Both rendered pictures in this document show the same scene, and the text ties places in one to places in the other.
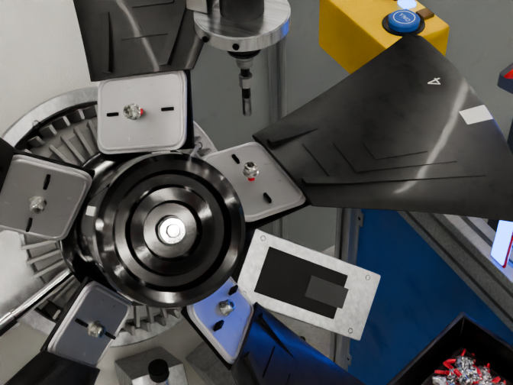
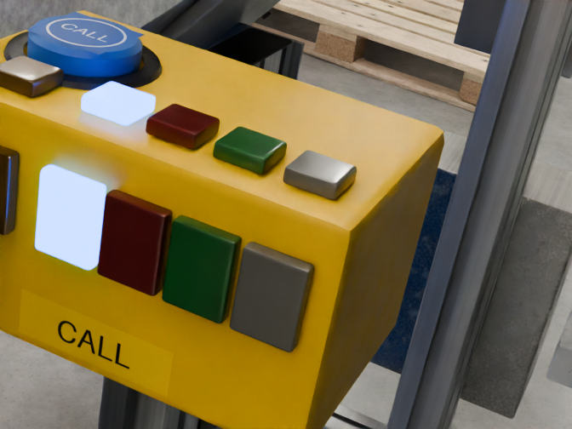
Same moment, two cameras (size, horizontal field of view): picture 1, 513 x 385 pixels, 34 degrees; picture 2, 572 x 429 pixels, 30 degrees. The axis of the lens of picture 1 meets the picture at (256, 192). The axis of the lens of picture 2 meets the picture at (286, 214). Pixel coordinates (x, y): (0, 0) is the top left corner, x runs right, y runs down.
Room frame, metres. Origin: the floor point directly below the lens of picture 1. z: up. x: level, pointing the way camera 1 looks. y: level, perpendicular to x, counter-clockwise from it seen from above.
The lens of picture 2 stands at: (1.22, -0.39, 1.21)
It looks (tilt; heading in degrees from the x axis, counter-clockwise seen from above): 28 degrees down; 137
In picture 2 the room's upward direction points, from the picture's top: 11 degrees clockwise
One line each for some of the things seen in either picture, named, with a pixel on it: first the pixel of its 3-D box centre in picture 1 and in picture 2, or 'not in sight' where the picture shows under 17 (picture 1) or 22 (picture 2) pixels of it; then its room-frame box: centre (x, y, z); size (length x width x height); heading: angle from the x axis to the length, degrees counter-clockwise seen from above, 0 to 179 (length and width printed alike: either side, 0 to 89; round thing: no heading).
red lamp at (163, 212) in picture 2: not in sight; (134, 243); (0.98, -0.22, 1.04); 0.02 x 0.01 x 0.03; 28
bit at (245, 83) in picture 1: (246, 88); not in sight; (0.52, 0.00, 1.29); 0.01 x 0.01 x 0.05
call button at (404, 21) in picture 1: (403, 21); (84, 50); (0.90, -0.20, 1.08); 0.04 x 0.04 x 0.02
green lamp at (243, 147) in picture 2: not in sight; (250, 149); (0.99, -0.19, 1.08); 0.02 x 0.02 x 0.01; 28
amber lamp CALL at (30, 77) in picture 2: (424, 14); (26, 76); (0.92, -0.23, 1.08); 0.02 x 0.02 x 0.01; 28
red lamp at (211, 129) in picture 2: not in sight; (183, 125); (0.97, -0.20, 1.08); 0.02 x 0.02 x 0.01; 28
